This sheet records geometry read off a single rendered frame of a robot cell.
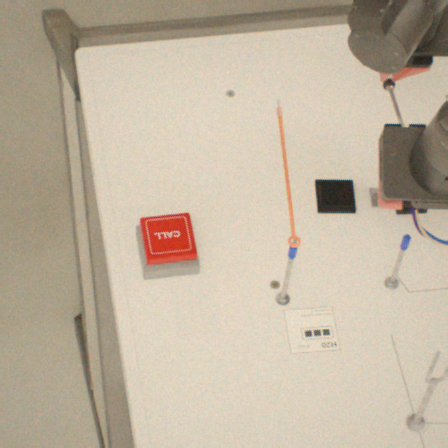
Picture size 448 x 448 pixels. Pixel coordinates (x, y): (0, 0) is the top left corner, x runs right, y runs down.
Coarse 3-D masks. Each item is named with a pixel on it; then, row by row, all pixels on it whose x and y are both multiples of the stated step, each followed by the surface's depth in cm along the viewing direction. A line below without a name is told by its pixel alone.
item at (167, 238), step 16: (144, 224) 127; (160, 224) 127; (176, 224) 127; (144, 240) 126; (160, 240) 126; (176, 240) 126; (192, 240) 126; (160, 256) 125; (176, 256) 125; (192, 256) 126
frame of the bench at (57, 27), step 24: (48, 24) 205; (72, 24) 198; (144, 24) 192; (72, 72) 153; (72, 192) 195; (72, 216) 197; (96, 216) 156; (96, 240) 156; (96, 264) 157; (96, 288) 158; (96, 312) 160; (120, 360) 161; (120, 384) 161; (96, 408) 197; (120, 408) 162; (96, 432) 196; (120, 432) 163
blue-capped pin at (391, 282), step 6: (408, 234) 122; (402, 240) 122; (408, 240) 122; (402, 246) 123; (402, 252) 124; (396, 264) 126; (396, 270) 127; (390, 276) 129; (384, 282) 129; (390, 282) 129; (396, 282) 129; (390, 288) 129
